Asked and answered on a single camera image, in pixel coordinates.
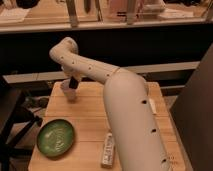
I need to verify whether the green ceramic plate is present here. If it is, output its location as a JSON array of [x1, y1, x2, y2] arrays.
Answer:
[[37, 119, 75, 158]]

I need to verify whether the white squeeze tube bottle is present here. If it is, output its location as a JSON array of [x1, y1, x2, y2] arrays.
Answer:
[[101, 133, 115, 168]]

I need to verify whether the white eraser block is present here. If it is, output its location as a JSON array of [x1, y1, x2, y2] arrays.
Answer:
[[149, 98, 157, 115]]

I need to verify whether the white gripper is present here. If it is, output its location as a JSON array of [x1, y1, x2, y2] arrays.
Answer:
[[62, 66, 82, 89]]

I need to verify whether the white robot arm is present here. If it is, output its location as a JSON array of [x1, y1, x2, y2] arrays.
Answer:
[[49, 37, 172, 171]]

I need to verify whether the black chair left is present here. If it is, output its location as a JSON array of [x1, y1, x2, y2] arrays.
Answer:
[[0, 75, 42, 171]]

